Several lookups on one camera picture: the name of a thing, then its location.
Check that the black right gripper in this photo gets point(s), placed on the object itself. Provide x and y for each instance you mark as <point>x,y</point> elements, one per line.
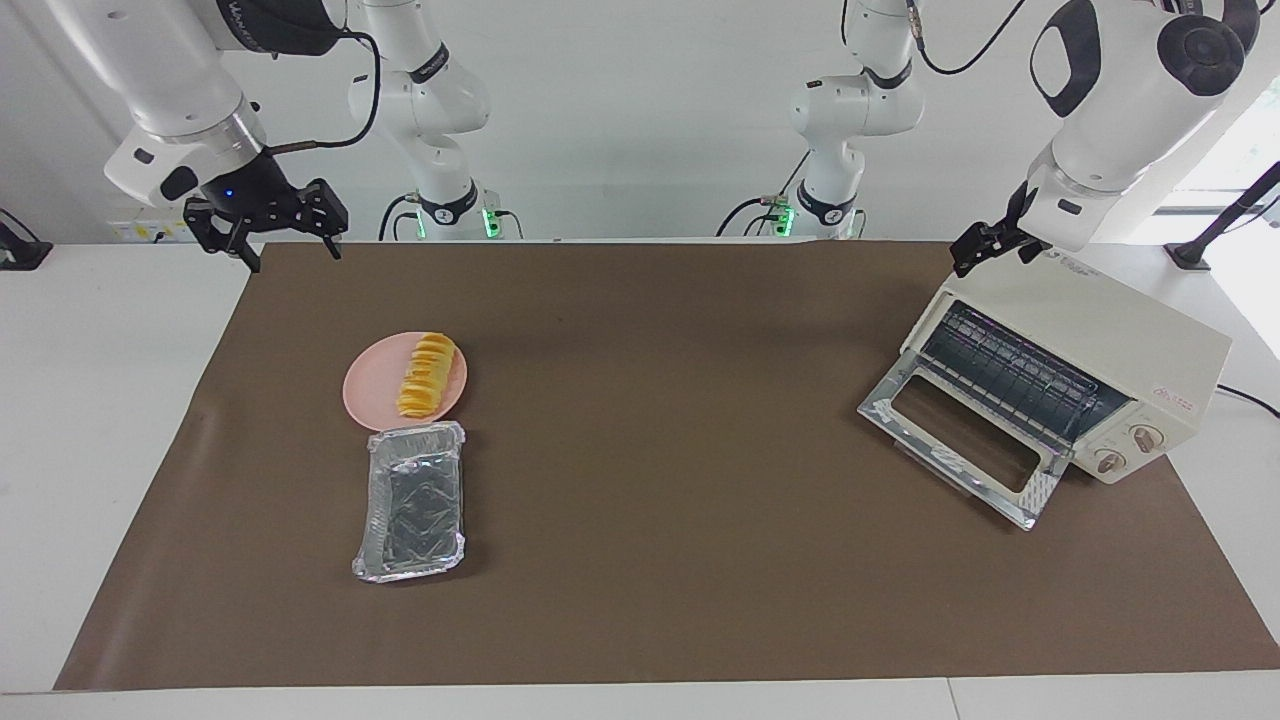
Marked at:
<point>250,195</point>

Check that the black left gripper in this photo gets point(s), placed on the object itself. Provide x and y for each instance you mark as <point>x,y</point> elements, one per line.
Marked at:
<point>1017,215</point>

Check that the sliced yellow bread loaf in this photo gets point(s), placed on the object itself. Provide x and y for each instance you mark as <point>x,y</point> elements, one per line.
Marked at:
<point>428,375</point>

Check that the aluminium foil tray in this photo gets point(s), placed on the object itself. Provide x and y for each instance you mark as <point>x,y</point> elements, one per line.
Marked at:
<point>415,505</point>

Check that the cream toaster oven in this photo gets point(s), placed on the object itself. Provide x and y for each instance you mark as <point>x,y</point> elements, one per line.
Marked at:
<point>1130,330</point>

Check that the glass oven door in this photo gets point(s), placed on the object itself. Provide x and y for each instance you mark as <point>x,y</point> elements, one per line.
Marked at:
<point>885,405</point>

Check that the large oven knob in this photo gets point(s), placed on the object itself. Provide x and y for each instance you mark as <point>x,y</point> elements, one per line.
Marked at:
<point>1147,438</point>

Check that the small oven knob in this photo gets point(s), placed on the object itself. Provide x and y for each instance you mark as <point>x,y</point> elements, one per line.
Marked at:
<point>1110,461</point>

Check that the pink round plate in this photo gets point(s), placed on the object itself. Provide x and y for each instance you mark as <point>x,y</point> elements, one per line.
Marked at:
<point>375,385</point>

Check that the brown table mat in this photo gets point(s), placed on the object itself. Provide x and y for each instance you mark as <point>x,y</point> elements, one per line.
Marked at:
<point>650,500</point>

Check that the tall black camera stand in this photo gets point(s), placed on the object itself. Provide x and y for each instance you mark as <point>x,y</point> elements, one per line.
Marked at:
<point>1225,215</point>

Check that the short black camera stand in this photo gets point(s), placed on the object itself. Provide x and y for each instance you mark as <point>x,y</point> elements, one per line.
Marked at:
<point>20,245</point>

